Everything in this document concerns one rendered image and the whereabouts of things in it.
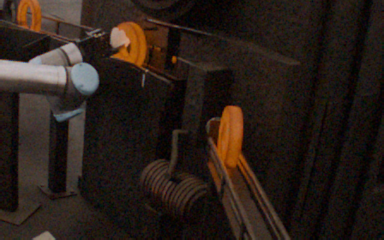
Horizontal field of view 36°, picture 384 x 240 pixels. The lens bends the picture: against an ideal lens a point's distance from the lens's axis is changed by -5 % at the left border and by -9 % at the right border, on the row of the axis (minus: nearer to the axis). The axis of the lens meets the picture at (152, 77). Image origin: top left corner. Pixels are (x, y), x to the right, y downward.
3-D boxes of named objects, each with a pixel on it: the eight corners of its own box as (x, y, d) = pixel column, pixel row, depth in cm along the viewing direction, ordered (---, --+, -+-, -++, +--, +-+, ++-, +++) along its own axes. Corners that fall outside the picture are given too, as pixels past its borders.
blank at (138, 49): (121, 20, 215) (112, 20, 213) (148, 26, 203) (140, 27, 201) (117, 64, 218) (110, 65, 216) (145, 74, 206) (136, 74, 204)
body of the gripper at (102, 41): (112, 31, 199) (80, 44, 193) (116, 56, 203) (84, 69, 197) (99, 26, 204) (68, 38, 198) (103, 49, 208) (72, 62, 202)
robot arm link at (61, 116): (68, 115, 181) (49, 78, 183) (55, 129, 190) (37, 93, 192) (93, 105, 187) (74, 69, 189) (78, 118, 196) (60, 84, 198)
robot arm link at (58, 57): (35, 95, 193) (21, 68, 194) (68, 81, 199) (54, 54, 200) (41, 84, 185) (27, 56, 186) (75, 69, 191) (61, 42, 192)
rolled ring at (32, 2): (30, 46, 263) (37, 46, 265) (38, 9, 254) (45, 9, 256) (15, 26, 275) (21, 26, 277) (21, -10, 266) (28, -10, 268)
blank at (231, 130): (228, 176, 157) (215, 175, 157) (231, 118, 163) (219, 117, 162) (242, 160, 142) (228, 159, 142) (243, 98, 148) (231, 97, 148)
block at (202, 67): (204, 134, 192) (215, 59, 185) (221, 143, 186) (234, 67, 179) (177, 140, 186) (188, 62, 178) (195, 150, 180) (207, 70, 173)
